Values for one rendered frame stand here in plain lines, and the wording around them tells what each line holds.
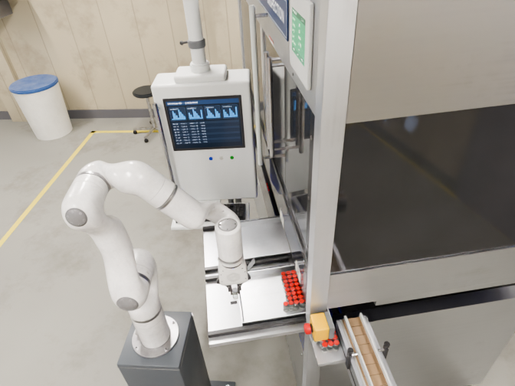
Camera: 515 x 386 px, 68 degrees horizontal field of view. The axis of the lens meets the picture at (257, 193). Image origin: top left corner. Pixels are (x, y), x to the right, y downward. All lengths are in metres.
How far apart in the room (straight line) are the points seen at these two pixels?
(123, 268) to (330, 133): 0.77
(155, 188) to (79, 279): 2.28
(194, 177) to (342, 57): 1.50
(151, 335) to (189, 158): 1.02
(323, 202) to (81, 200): 0.67
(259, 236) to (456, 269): 0.91
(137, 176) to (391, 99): 0.69
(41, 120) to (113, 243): 4.13
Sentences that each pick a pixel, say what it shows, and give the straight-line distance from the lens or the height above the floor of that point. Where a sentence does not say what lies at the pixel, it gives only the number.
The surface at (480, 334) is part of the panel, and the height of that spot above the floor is 0.63.
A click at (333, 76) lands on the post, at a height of 1.93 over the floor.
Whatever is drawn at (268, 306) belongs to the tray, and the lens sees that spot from 1.70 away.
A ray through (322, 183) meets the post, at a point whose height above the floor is 1.62.
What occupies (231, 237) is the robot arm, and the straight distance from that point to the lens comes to 1.19.
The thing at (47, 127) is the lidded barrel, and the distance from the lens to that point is 5.34.
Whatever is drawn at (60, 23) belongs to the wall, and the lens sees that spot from 5.37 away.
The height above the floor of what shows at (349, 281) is 1.16.
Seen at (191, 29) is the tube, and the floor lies 1.79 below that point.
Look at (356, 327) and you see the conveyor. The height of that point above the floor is 0.93.
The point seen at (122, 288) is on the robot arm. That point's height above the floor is 1.29.
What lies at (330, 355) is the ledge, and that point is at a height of 0.88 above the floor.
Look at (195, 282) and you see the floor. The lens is 2.97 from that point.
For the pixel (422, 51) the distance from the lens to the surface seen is 1.01.
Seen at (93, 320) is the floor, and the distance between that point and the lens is 3.01.
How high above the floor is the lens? 2.27
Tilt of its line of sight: 38 degrees down
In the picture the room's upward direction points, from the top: 4 degrees counter-clockwise
